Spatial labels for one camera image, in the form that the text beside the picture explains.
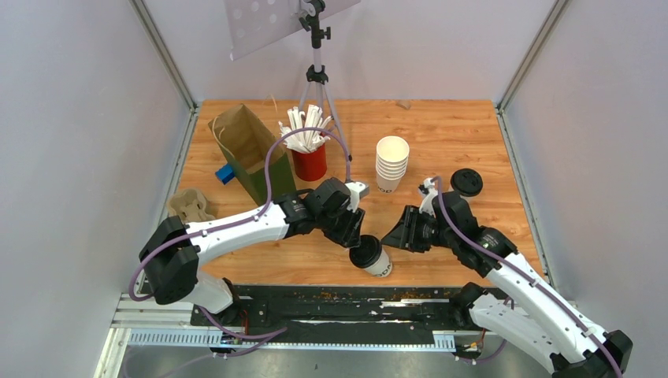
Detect white perforated board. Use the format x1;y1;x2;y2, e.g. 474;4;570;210
224;1;358;61

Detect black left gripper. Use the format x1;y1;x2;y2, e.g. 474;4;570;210
318;202;367;250

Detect stack of white paper cups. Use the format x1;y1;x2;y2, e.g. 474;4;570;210
376;135;410;194

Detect white tripod stand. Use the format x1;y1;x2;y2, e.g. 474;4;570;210
296;0;352;162

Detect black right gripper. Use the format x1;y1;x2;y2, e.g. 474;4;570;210
380;206;455;254

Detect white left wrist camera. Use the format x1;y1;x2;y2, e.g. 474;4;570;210
345;181;370;212

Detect red straw holder cup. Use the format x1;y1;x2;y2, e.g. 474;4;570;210
291;144;328;182

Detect white wrapped straws bundle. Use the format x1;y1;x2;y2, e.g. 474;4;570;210
278;105;333;154

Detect blue toy brick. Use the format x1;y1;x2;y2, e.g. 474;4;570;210
214;164;236;185

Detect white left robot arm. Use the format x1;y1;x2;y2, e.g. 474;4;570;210
139;177;369;325

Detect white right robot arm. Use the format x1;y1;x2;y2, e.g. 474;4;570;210
381;191;633;377

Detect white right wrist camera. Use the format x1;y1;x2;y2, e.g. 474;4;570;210
418;177;439;217

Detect cardboard cup carrier tray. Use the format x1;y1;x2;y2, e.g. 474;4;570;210
166;187;216;223

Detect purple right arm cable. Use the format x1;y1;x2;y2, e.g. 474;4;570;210
432;176;625;378

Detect green paper bag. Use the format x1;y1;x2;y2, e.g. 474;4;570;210
208;104;296;206

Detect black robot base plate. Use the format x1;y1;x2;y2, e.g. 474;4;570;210
215;285;481;345

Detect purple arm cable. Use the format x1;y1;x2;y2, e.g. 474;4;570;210
432;176;625;378
128;126;353;302

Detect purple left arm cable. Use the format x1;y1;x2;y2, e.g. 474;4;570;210
128;126;353;302

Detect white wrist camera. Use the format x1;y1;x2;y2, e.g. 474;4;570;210
345;181;370;212
418;177;439;217

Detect white paper cup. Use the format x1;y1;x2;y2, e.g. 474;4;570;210
349;235;393;278
450;168;484;199

